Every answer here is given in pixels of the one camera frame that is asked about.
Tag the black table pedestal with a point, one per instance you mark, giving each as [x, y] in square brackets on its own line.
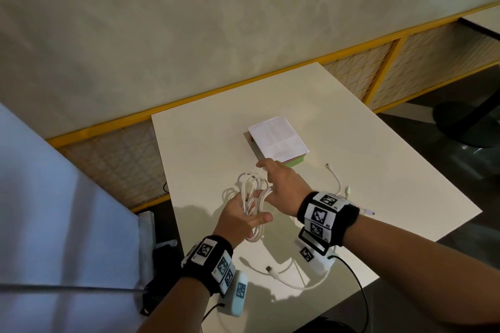
[465, 126]

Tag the person's left forearm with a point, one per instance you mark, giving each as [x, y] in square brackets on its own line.
[175, 309]

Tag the black marker wristband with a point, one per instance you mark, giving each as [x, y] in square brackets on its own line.
[195, 270]
[347, 219]

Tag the person's black trousers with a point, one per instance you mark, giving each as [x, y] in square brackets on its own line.
[324, 327]

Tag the yellow framed mesh partition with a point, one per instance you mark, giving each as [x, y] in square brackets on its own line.
[437, 55]

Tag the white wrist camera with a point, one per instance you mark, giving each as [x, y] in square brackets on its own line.
[320, 264]
[234, 305]

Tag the white folded paper sheet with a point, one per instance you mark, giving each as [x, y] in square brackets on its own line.
[277, 137]

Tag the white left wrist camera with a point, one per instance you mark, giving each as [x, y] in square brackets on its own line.
[234, 305]

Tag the person's left hand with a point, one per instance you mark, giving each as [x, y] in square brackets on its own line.
[232, 223]

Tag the person's right forearm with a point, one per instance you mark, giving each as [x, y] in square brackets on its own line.
[422, 266]

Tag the white black-edged table top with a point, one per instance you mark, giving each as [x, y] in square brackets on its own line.
[486, 18]

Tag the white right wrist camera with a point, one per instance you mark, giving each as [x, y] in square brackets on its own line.
[320, 264]

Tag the black left marker wristband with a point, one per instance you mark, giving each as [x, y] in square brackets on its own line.
[195, 270]

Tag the person's right hand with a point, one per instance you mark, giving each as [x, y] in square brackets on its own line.
[289, 192]

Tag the grey metal rod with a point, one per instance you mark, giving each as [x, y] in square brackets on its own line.
[70, 288]

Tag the black right marker wristband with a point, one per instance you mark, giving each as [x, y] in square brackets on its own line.
[347, 219]

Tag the black bag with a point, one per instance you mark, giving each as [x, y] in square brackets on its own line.
[164, 270]

